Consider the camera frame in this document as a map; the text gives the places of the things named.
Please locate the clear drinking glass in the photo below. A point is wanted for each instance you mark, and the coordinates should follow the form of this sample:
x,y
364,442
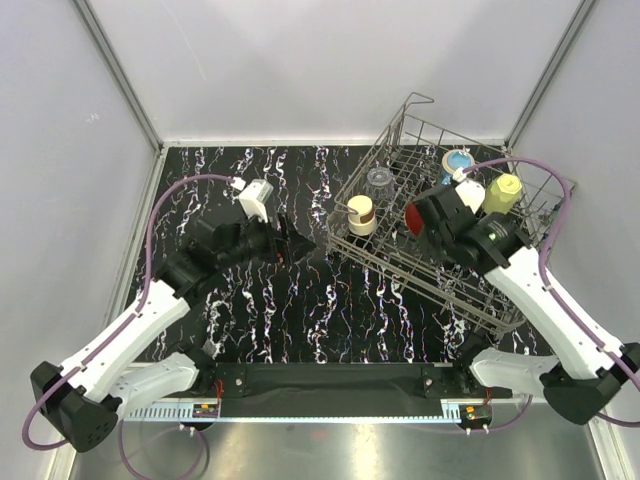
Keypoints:
x,y
379,184

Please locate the right controller board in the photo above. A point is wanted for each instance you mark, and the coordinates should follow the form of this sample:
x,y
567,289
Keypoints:
x,y
477,415

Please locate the beige cup with brown band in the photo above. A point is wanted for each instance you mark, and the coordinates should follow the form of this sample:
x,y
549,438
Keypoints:
x,y
361,218

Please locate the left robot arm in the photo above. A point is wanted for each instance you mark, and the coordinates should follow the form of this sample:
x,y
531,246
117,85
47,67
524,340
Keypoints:
x,y
90,392

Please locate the red mug white inside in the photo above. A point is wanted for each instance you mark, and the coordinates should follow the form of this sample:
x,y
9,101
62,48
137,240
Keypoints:
x,y
413,219

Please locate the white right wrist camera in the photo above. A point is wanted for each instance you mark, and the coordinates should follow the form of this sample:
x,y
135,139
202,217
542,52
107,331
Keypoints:
x,y
470,192

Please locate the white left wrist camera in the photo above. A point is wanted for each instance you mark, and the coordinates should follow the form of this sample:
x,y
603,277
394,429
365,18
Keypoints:
x,y
253,197

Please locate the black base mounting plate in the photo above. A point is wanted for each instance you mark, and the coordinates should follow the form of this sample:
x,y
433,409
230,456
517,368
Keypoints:
x,y
340,391

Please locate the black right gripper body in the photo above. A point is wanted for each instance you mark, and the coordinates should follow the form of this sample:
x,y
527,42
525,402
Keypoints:
x,y
434,240

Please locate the controller board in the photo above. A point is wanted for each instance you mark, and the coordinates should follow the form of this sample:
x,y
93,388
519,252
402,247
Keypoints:
x,y
477,415
205,410

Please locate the grey wire dish rack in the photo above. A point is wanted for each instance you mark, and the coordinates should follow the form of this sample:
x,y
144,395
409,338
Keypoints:
x,y
396,215

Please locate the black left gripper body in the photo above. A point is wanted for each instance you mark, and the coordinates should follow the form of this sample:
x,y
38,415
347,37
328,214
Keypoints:
x,y
258,240

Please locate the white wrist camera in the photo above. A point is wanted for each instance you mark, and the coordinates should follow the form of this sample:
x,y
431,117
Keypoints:
x,y
470,192
253,197

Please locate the blue butterfly mug orange inside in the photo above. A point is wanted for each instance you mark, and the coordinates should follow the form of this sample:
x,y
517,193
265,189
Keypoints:
x,y
453,160

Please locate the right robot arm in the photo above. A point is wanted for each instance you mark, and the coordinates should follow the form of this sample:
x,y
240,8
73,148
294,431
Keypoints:
x,y
587,368

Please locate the left controller board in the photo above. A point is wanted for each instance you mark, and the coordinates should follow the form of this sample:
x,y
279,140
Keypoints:
x,y
205,410

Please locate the yellow-green mug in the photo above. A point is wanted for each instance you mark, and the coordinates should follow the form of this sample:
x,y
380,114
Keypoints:
x,y
502,194

